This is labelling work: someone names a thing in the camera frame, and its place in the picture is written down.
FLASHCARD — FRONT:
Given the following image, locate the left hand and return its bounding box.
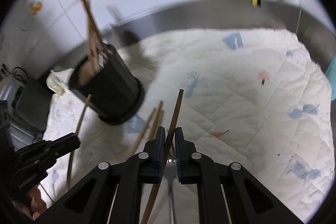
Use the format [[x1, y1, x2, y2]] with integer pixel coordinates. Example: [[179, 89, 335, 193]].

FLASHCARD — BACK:
[[14, 186, 47, 221]]

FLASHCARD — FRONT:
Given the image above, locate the silver metal spoon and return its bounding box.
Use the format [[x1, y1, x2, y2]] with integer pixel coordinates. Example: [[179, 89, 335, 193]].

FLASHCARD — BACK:
[[165, 156, 177, 224]]

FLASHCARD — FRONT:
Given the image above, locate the black utensil holder cup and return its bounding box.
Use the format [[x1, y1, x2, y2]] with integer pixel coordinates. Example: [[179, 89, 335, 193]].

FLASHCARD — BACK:
[[68, 45, 145, 126]]

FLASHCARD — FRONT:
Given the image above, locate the white quilted patterned mat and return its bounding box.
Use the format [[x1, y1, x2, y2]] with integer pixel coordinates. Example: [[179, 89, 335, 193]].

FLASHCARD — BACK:
[[44, 29, 335, 223]]

